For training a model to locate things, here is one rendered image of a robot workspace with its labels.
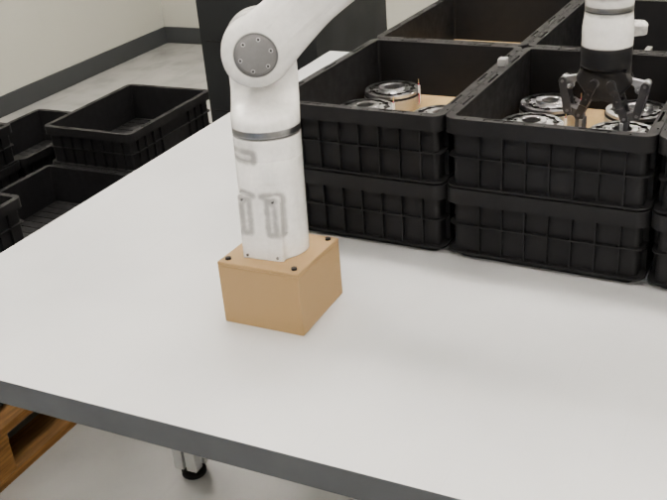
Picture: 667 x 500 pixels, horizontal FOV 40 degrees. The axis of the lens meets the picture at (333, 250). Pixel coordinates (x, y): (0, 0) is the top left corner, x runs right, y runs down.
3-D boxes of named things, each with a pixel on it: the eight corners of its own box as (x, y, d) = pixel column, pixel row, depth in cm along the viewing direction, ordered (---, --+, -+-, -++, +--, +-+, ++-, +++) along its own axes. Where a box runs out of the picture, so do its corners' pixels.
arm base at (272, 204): (293, 263, 125) (283, 143, 118) (233, 256, 128) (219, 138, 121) (320, 236, 133) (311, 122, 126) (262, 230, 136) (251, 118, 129)
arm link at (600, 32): (648, 33, 141) (652, -8, 138) (632, 53, 133) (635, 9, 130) (589, 30, 145) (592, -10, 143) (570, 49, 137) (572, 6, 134)
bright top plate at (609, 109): (665, 124, 145) (666, 121, 144) (600, 119, 149) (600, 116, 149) (673, 104, 153) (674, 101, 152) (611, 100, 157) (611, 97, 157)
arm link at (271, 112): (222, 4, 121) (236, 130, 128) (214, 18, 113) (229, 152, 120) (293, 0, 121) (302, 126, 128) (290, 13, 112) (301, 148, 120)
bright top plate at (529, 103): (566, 117, 151) (566, 114, 151) (510, 109, 156) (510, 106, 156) (590, 99, 158) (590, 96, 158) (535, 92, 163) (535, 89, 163)
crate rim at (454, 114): (654, 155, 121) (656, 138, 120) (442, 133, 134) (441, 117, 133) (702, 69, 152) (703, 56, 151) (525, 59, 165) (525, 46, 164)
